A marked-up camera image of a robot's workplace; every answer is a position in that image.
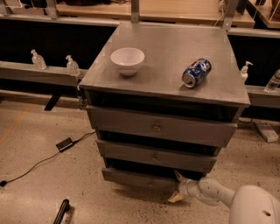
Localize crushed blue soda can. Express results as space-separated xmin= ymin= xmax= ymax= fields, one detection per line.
xmin=182 ymin=59 xmax=212 ymax=88

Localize grey block on floor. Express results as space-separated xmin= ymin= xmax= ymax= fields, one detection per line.
xmin=256 ymin=122 xmax=279 ymax=143

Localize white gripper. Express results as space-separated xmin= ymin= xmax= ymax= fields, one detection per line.
xmin=168 ymin=170 xmax=203 ymax=203

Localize clear pump bottle far left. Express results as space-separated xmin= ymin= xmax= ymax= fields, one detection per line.
xmin=31 ymin=49 xmax=46 ymax=70

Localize grey drawer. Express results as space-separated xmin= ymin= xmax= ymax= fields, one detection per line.
xmin=87 ymin=106 xmax=237 ymax=147
xmin=96 ymin=140 xmax=216 ymax=173
xmin=101 ymin=168 xmax=179 ymax=192

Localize black cylindrical handle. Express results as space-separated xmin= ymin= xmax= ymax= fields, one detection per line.
xmin=53 ymin=199 xmax=70 ymax=224

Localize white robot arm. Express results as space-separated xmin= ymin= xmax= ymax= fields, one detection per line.
xmin=168 ymin=171 xmax=280 ymax=224

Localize clear pump bottle near cabinet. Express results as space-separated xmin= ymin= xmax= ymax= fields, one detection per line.
xmin=66 ymin=55 xmax=81 ymax=76

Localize grey wooden drawer cabinet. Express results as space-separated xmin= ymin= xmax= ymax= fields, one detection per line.
xmin=80 ymin=24 xmax=250 ymax=180

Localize white pump bottle right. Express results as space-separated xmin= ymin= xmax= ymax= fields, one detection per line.
xmin=240 ymin=61 xmax=252 ymax=82

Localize grey metal shelf rail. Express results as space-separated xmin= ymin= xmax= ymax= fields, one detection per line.
xmin=0 ymin=61 xmax=76 ymax=87

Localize wooden workbench top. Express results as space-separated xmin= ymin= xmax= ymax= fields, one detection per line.
xmin=55 ymin=0 xmax=256 ymax=29

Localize black power adapter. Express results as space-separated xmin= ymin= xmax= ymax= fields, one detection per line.
xmin=56 ymin=137 xmax=74 ymax=152

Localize white ceramic bowl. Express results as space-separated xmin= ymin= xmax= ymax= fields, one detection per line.
xmin=110 ymin=47 xmax=145 ymax=76

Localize black power cable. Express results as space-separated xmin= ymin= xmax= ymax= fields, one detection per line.
xmin=0 ymin=130 xmax=97 ymax=188

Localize clear plastic water bottle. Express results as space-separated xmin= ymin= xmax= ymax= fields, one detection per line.
xmin=264 ymin=69 xmax=280 ymax=93

